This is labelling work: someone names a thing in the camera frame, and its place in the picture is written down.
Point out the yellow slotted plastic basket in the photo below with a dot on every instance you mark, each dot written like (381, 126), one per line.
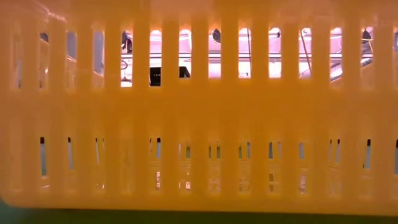
(199, 109)

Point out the long ceiling tube light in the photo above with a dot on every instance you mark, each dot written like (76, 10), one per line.
(275, 55)

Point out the silver ventilation duct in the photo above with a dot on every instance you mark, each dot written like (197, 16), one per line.
(336, 74)

